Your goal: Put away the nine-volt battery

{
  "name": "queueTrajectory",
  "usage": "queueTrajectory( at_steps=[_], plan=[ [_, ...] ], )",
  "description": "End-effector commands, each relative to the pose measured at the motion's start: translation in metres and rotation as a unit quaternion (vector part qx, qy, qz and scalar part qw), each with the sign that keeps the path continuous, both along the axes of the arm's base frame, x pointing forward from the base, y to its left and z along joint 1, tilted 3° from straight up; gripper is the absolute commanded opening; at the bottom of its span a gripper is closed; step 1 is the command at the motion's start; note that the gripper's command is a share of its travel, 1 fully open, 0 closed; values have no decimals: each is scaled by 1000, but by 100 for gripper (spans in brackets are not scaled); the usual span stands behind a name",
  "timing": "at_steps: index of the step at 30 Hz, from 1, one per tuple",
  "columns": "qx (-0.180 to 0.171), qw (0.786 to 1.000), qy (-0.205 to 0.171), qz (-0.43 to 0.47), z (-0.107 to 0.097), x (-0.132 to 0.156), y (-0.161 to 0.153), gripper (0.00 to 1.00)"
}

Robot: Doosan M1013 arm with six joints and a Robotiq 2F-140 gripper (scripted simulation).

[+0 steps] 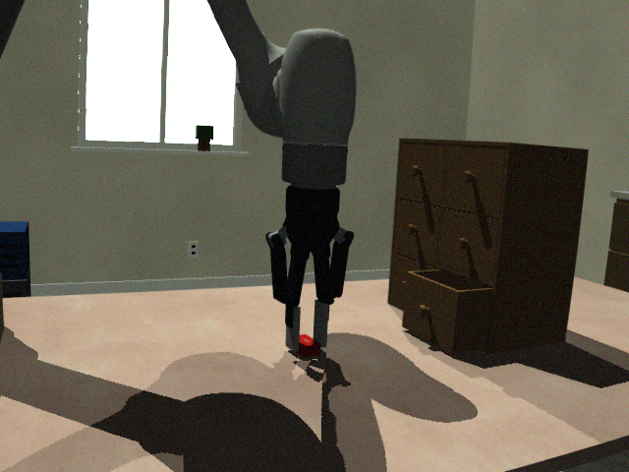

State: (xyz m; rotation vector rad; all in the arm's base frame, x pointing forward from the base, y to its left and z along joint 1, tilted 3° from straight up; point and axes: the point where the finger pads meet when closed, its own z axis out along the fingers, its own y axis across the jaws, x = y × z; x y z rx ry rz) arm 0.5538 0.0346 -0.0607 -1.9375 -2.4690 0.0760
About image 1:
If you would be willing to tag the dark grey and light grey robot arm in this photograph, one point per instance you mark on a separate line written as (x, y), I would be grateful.
(312, 99)

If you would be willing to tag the small red block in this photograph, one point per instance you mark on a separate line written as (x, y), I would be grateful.
(308, 347)

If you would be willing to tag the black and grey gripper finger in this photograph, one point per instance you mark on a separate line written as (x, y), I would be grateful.
(329, 282)
(288, 291)

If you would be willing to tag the brown wooden chest of drawers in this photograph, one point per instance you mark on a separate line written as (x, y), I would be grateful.
(538, 235)

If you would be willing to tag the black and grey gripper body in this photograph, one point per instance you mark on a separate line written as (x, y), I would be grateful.
(311, 208)

